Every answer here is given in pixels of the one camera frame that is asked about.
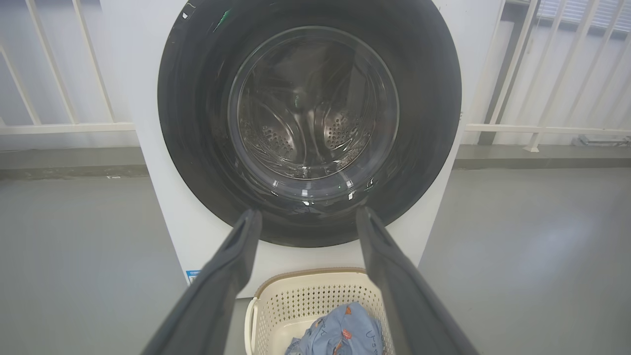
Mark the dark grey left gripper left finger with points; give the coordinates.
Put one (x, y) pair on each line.
(212, 296)

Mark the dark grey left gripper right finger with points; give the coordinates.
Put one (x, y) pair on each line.
(409, 305)

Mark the blue printed garment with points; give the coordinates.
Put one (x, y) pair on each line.
(345, 325)

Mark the black glass washing machine door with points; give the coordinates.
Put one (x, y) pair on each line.
(197, 123)

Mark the cream perforated laundry basket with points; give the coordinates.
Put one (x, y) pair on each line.
(296, 301)

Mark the white washing machine body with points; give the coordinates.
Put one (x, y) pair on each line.
(148, 148)

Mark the steel washing machine drum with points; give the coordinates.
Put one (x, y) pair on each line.
(276, 138)

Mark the blue energy label sticker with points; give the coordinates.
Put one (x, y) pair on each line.
(192, 277)

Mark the white metal railing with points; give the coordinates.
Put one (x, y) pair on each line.
(542, 130)
(64, 128)

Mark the white window blind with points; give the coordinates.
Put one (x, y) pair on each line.
(581, 10)

